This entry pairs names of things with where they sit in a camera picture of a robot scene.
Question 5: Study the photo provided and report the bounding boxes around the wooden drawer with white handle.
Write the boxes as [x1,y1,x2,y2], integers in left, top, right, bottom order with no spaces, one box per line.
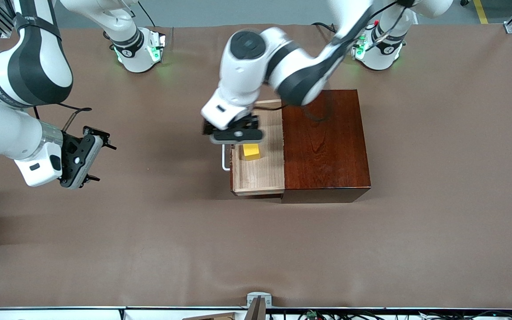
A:
[222,99,287,199]

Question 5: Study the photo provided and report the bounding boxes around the dark red wooden cabinet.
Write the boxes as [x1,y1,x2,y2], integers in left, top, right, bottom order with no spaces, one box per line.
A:
[281,89,371,204]

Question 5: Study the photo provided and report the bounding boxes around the light wooden board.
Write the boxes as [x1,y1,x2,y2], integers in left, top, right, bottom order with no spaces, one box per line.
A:
[182,312,239,320]

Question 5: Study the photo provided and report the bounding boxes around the black base cable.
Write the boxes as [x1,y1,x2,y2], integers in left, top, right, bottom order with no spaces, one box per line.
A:
[312,21,355,48]
[138,0,156,28]

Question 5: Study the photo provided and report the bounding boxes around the grey metal bracket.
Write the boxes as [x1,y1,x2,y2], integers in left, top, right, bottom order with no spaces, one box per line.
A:
[246,292,273,320]

